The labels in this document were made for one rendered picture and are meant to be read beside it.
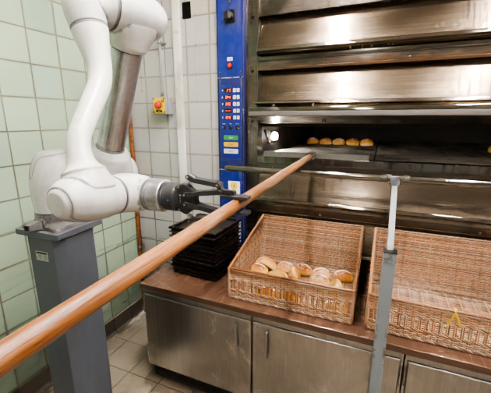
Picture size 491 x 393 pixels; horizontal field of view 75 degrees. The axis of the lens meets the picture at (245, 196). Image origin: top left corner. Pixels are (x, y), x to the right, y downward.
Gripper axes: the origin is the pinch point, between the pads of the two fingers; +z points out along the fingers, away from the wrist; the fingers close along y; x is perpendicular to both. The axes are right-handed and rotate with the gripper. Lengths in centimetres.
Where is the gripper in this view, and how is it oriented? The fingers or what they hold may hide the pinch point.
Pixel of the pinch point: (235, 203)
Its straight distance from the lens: 79.2
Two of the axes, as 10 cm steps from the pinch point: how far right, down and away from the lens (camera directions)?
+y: 0.0, 9.7, 2.4
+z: 9.2, 1.0, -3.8
